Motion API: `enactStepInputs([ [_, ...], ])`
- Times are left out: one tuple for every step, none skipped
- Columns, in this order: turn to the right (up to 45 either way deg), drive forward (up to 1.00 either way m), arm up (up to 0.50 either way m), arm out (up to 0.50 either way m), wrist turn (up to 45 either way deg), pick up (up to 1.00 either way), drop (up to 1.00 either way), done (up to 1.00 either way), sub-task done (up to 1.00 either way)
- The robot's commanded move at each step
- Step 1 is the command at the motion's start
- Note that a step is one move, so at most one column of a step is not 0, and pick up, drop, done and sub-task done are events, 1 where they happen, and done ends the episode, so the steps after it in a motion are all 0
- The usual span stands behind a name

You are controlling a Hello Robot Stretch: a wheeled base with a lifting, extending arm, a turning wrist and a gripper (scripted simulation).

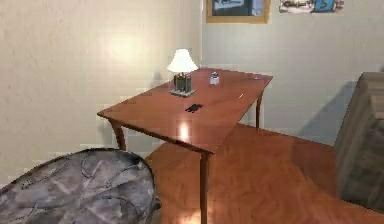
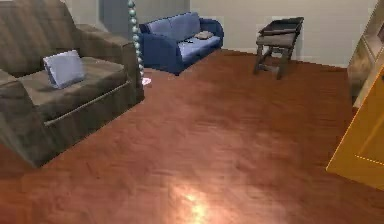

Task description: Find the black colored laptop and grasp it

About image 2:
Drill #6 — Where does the orange cabinet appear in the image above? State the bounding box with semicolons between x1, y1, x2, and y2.
325;68;384;192

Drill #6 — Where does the dark wooden side table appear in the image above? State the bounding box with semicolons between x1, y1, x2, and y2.
253;16;305;80

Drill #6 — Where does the brown armchair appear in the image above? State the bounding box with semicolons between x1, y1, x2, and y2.
0;0;146;168

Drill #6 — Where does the blue sofa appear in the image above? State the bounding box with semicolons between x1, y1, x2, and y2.
138;11;225;76

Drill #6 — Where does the pale blue laptop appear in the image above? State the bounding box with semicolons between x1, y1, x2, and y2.
42;49;86;90

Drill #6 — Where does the grey cushion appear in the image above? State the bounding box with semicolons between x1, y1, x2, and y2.
194;30;215;40

